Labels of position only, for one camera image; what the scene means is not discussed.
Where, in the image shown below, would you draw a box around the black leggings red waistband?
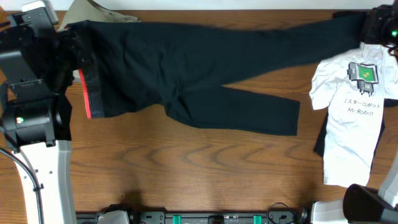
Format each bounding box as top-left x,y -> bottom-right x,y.
70,12 -> 365,136

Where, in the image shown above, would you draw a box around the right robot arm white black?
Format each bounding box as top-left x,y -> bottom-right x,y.
298,1 -> 397,223

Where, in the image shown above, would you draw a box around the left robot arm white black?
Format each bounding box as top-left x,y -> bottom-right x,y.
1,1 -> 77,223

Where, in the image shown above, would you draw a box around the folded khaki pants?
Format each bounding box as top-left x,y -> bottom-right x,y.
58,0 -> 139,31

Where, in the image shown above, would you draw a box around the black garment under t-shirt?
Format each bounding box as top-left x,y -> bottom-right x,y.
313,99 -> 397,157

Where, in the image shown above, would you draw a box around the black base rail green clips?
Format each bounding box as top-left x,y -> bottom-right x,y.
76,210 -> 308,224

